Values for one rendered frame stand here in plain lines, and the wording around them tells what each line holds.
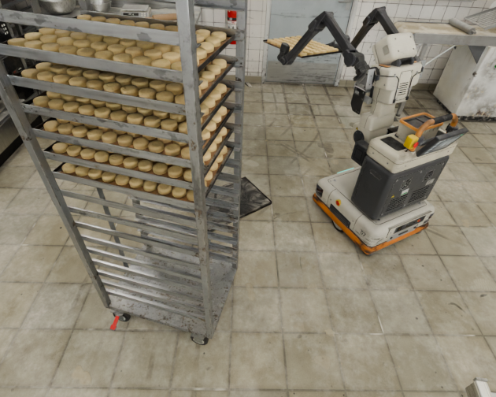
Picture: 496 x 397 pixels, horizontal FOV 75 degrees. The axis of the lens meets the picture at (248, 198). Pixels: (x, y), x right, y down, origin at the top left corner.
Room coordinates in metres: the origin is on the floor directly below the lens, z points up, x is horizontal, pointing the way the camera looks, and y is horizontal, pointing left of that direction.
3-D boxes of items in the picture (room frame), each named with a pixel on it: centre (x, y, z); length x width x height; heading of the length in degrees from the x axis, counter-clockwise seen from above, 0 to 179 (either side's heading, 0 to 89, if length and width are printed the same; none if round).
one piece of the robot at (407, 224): (1.60, -1.14, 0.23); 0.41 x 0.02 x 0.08; 120
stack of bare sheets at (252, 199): (1.95, 0.16, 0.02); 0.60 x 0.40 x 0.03; 127
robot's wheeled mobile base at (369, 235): (1.87, -0.96, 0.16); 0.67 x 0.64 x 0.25; 30
